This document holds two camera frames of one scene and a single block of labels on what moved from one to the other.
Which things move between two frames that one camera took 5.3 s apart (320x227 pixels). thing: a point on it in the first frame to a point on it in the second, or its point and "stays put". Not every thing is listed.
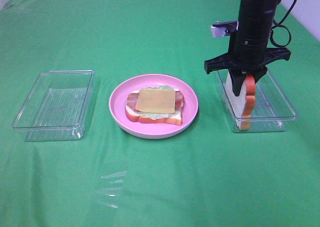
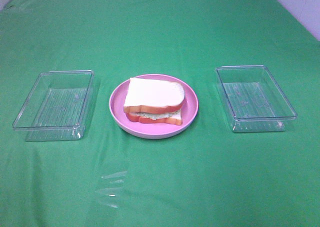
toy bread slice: [244, 104] to [156, 96]
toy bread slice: [133, 116] stays put
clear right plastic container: [261, 106] stays put
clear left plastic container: [54, 108] stays put
